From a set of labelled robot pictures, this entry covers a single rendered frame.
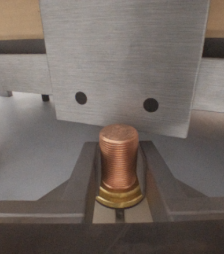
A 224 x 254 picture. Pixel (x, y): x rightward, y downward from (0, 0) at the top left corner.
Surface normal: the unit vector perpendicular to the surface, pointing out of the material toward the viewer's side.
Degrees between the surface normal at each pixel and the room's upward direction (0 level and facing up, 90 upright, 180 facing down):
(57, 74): 90
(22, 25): 90
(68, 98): 90
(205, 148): 180
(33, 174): 180
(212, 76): 90
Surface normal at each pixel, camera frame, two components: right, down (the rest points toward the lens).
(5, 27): -0.33, 0.44
